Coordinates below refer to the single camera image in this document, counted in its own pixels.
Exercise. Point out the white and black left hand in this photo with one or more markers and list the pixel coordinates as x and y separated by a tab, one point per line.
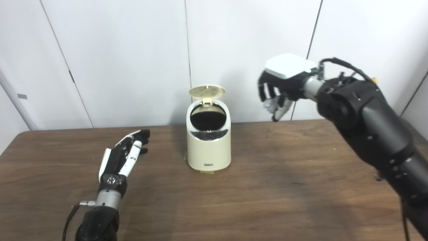
115	160

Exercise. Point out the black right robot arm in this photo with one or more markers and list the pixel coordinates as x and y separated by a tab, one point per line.
374	127

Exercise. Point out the cream-colored bin body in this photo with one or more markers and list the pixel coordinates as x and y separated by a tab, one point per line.
209	152

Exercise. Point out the small grey wall sticker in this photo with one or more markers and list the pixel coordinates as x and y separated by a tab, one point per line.
22	96

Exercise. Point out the white paper ball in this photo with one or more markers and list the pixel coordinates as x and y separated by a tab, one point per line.
270	105

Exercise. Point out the cream round bin lid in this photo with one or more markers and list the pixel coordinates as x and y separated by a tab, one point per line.
207	91

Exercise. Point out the white and black right hand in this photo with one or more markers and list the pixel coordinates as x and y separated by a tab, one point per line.
287	67

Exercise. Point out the black wall panel hinge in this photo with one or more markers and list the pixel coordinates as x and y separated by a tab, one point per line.
71	76

